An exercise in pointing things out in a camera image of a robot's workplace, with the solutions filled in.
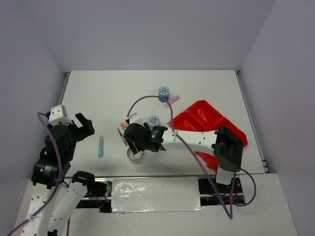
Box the red pen refill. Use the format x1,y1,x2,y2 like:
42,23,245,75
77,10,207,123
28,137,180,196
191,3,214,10
117,128,128,146

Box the large clear tape roll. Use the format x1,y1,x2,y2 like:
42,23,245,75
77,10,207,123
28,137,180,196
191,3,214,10
126,148,144,164

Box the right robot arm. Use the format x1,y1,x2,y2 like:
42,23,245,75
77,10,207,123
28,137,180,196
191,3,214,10
123,123,244,192

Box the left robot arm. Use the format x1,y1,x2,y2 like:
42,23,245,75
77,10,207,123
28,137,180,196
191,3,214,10
16,111,96,236

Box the near blue tape stack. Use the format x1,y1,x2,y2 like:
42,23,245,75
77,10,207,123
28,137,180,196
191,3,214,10
147,115,160,128

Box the blue tape stack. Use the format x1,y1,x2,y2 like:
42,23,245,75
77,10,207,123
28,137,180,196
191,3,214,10
158,86,170,102
147,115,160,128

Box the orange capped lead case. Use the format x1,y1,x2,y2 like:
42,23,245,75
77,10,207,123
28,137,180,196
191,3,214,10
120,122,128,128

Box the blue highlighter pen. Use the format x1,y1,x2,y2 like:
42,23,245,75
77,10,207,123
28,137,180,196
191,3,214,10
98,135,104,157

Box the far blue tape stack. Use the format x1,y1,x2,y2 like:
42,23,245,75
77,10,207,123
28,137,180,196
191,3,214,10
158,86,170,102

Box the silver foil base cover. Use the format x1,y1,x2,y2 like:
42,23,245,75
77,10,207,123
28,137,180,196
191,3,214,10
111,177,202,213

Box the pink eraser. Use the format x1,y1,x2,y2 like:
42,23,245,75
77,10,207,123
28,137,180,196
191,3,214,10
164,95,180,108

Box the red plastic bin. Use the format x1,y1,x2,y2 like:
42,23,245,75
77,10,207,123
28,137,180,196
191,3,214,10
173,100,248,172

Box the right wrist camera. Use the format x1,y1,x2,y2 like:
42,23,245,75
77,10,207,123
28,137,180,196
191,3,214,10
126,113,143,126

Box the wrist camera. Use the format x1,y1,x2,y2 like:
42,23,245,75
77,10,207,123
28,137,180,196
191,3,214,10
49,105,71,126
126,113,143,126

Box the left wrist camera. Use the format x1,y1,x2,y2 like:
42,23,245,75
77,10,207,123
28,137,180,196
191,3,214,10
49,105,71,126

